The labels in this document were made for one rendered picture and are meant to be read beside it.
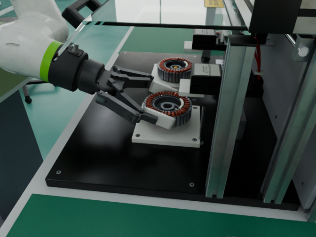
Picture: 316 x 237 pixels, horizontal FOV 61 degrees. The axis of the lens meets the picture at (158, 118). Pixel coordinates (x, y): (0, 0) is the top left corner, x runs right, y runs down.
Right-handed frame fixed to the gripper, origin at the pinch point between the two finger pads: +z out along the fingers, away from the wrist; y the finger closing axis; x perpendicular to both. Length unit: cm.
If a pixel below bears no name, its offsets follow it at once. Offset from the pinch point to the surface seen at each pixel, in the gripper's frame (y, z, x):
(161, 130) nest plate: -3.8, 0.7, 4.2
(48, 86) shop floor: 143, -80, 118
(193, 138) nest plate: -6.1, 7.3, 1.7
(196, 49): 21.2, 3.7, -7.2
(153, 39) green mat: 63, -9, 11
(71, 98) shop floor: 126, -54, 109
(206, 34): 21.6, 4.4, -11.9
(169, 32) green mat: 74, -2, 9
